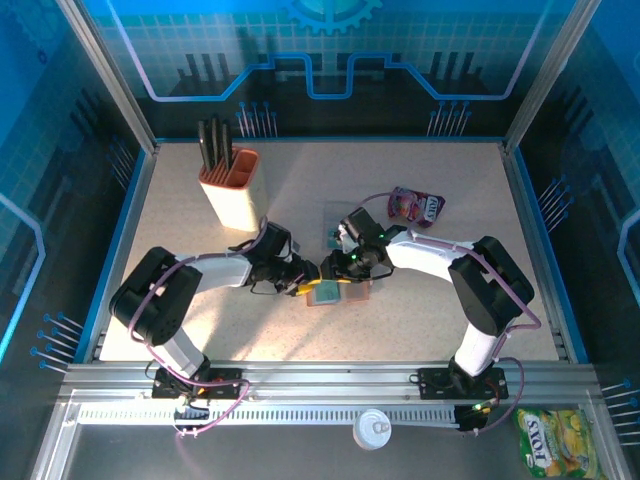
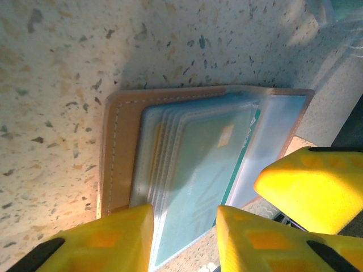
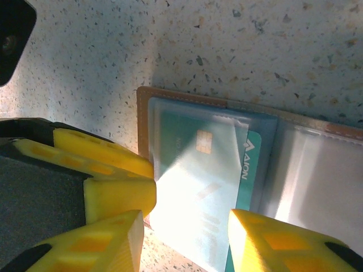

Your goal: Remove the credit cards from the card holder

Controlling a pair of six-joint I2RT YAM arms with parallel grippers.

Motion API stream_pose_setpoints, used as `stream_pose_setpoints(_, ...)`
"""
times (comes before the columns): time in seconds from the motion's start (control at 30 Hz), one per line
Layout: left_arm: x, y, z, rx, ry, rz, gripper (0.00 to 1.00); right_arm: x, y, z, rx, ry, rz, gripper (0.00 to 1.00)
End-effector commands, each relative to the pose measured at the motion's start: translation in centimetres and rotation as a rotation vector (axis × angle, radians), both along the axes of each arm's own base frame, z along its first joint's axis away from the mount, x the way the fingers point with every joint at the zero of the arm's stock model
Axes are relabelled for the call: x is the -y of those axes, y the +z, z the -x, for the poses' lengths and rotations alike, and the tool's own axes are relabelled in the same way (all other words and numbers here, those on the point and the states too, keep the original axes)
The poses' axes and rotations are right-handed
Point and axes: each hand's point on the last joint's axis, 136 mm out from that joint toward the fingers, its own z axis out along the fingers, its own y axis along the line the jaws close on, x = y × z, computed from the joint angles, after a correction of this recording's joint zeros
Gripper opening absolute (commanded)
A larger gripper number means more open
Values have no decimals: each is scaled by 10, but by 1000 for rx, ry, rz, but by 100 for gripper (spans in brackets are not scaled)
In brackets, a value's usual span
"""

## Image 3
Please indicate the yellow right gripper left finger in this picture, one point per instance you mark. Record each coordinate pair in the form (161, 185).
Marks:
(93, 249)

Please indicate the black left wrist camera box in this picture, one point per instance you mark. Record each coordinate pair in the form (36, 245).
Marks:
(14, 37)

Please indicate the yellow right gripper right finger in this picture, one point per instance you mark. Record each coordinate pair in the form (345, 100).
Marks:
(283, 246)

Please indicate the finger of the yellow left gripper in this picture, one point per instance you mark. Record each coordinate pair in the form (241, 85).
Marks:
(93, 153)
(119, 201)

